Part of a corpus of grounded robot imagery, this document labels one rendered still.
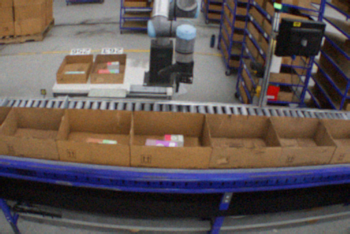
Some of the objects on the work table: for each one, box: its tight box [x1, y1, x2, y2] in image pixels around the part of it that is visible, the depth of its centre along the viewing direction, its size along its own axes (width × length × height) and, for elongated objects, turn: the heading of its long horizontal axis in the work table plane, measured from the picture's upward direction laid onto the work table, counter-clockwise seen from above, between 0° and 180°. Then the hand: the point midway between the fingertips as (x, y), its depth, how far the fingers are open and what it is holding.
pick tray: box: [56, 54, 94, 84], centre depth 274 cm, size 28×38×10 cm
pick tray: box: [90, 53, 127, 84], centre depth 277 cm, size 28×38×10 cm
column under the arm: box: [143, 39, 174, 88], centre depth 266 cm, size 26×26×33 cm
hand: (174, 95), depth 169 cm, fingers closed
